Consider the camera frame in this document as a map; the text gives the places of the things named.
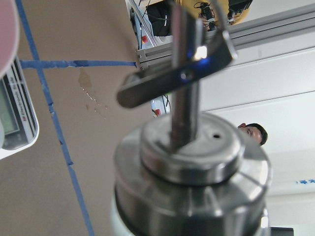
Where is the digital kitchen scale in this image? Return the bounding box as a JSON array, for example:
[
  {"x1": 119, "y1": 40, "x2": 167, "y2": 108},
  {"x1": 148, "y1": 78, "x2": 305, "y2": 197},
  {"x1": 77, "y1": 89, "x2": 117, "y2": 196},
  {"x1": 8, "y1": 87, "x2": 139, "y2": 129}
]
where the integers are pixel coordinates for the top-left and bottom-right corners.
[{"x1": 0, "y1": 58, "x2": 39, "y2": 159}]

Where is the pink paper cup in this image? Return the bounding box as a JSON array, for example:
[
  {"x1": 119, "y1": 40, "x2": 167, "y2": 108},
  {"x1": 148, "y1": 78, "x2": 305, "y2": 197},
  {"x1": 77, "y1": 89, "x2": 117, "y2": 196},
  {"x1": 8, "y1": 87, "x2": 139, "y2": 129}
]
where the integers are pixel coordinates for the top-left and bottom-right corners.
[{"x1": 0, "y1": 0, "x2": 20, "y2": 78}]

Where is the person in black shirt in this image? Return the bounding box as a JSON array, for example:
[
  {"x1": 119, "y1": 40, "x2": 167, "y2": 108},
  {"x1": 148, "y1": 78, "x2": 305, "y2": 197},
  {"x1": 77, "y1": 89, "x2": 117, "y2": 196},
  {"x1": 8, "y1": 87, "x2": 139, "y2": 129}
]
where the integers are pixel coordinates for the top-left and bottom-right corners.
[{"x1": 237, "y1": 123, "x2": 268, "y2": 146}]

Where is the aluminium frame post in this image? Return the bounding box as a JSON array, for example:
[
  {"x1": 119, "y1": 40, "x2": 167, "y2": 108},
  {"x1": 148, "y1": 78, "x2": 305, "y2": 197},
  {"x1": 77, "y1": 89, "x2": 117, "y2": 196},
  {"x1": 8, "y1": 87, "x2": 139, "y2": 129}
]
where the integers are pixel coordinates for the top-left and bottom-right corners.
[{"x1": 137, "y1": 3, "x2": 315, "y2": 70}]

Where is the glass sauce bottle metal spout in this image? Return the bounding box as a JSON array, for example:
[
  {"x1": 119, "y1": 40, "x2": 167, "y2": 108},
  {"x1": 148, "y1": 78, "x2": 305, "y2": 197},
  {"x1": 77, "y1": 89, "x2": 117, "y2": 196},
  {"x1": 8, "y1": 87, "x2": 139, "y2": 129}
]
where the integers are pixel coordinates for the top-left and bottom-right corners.
[{"x1": 110, "y1": 0, "x2": 272, "y2": 236}]

